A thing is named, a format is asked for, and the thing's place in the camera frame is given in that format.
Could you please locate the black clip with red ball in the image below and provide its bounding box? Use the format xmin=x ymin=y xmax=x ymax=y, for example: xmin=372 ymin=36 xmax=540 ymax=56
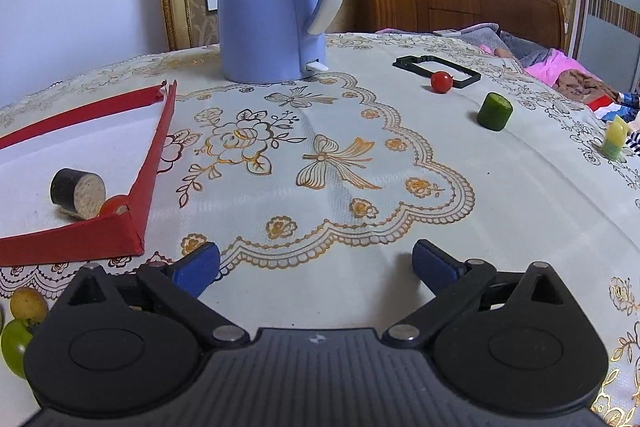
xmin=392 ymin=54 xmax=482 ymax=88

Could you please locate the small red cherry tomato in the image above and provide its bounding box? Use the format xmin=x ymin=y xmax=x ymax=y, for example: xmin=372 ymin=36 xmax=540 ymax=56
xmin=430 ymin=71 xmax=455 ymax=94
xmin=99 ymin=195 xmax=130 ymax=217

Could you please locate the pink blanket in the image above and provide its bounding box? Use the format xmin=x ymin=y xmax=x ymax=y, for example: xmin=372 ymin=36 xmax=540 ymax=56
xmin=522 ymin=48 xmax=621 ymax=94

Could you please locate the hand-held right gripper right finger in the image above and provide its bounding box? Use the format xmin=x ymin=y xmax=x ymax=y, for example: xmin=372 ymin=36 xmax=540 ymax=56
xmin=382 ymin=238 xmax=588 ymax=350

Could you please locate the grey quilt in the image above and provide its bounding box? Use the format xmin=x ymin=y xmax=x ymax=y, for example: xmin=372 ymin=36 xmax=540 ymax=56
xmin=470 ymin=23 xmax=556 ymax=68

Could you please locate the brown longan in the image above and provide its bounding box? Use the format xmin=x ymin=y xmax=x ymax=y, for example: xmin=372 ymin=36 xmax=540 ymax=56
xmin=10 ymin=287 xmax=49 ymax=322

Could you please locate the black eggplant piece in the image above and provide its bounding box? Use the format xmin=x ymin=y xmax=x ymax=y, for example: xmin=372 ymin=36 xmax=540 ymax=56
xmin=49 ymin=168 xmax=107 ymax=220

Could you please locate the large green tomato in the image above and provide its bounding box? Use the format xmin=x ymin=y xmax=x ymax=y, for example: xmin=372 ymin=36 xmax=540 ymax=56
xmin=1 ymin=318 xmax=43 ymax=379

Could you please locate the green cucumber piece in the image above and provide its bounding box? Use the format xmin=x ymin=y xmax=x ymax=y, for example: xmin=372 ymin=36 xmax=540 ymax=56
xmin=476 ymin=92 xmax=514 ymax=130

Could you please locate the striped cloth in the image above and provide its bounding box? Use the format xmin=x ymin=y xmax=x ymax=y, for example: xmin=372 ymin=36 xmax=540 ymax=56
xmin=587 ymin=89 xmax=640 ymax=142

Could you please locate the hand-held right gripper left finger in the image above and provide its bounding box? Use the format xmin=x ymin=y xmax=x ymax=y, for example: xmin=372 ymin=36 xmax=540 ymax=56
xmin=52 ymin=241 xmax=251 ymax=350

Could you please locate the red cardboard tray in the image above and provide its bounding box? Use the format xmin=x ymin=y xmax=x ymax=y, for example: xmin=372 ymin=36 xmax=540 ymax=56
xmin=0 ymin=80 xmax=178 ymax=267

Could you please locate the yellow-green vegetable piece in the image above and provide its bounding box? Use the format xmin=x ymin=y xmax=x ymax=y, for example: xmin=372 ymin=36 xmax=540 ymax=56
xmin=600 ymin=115 xmax=631 ymax=159

